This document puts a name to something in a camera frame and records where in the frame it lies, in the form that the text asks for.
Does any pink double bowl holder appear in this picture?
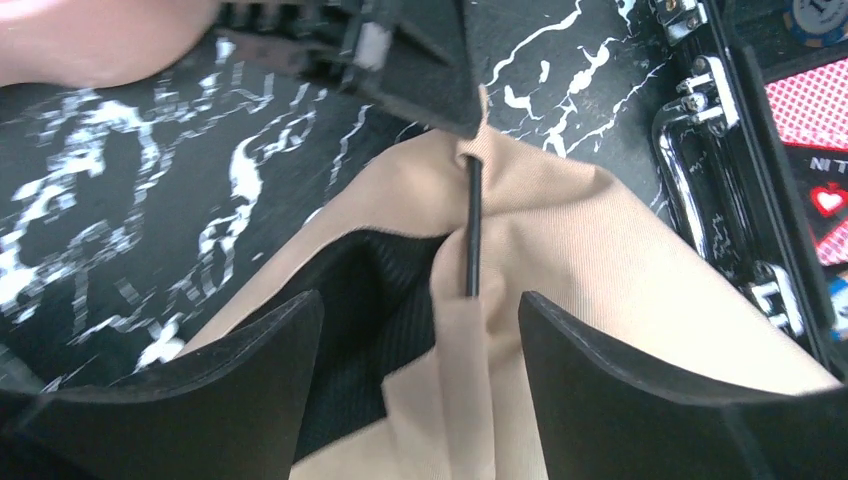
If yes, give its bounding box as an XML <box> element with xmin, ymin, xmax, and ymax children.
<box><xmin>1</xmin><ymin>0</ymin><xmax>219</xmax><ymax>88</ymax></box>

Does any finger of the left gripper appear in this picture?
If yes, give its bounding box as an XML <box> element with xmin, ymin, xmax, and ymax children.
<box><xmin>215</xmin><ymin>0</ymin><xmax>483</xmax><ymax>139</ymax></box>

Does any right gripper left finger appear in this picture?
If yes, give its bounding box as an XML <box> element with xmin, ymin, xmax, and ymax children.
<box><xmin>1</xmin><ymin>291</ymin><xmax>323</xmax><ymax>479</ymax></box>

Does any black tent pole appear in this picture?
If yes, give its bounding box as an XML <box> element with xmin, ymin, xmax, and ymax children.
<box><xmin>465</xmin><ymin>155</ymin><xmax>482</xmax><ymax>297</ymax></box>

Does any tan fabric pet tent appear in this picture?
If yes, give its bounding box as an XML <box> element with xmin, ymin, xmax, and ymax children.
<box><xmin>186</xmin><ymin>125</ymin><xmax>847</xmax><ymax>479</ymax></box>

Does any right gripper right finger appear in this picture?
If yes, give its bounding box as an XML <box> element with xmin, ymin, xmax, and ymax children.
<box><xmin>518</xmin><ymin>292</ymin><xmax>847</xmax><ymax>479</ymax></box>

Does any black poker chip case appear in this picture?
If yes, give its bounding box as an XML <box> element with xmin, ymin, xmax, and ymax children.
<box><xmin>650</xmin><ymin>1</ymin><xmax>847</xmax><ymax>379</ymax></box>

